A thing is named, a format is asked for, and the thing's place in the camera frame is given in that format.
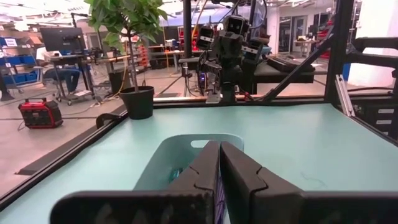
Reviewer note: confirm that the black metal table frame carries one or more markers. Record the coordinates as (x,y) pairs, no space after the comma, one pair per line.
(337,46)

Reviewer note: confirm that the teal plastic bin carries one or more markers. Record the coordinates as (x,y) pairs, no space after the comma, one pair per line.
(174,155)

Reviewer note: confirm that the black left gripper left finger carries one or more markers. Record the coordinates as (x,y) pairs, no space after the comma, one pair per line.
(186,205)

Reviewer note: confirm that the red and black generator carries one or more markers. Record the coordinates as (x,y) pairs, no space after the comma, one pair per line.
(40,113)

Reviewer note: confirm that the black computer monitor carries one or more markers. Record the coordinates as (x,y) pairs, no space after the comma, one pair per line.
(62,39)

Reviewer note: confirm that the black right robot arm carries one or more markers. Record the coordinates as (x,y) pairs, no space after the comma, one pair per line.
(231,84)

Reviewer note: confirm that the black keyboard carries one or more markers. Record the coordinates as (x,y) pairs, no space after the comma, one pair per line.
(289,63)

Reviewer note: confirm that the seated person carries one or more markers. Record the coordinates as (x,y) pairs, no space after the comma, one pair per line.
(66,74)

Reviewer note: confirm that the silver aluminium bar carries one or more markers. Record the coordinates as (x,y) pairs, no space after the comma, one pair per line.
(343,93)

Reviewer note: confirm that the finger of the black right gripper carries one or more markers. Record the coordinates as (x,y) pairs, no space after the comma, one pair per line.
(237,46)
(224,46)

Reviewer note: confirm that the black rolling desk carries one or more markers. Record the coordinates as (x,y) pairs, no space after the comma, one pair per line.
(71,57)

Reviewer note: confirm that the black drawer cabinet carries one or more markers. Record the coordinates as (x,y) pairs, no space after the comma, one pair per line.
(373,124)

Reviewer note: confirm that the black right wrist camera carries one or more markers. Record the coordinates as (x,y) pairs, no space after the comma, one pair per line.
(236,25)

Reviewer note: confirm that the teal table mat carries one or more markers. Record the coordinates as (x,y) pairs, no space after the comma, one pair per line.
(280,140)

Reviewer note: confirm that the potted green plant black pot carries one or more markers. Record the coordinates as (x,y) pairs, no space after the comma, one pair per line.
(136,102)

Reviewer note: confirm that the blue storage bin shelf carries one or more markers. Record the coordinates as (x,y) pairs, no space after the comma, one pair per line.
(15,60)

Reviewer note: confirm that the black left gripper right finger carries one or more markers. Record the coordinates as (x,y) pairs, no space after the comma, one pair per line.
(264,205)

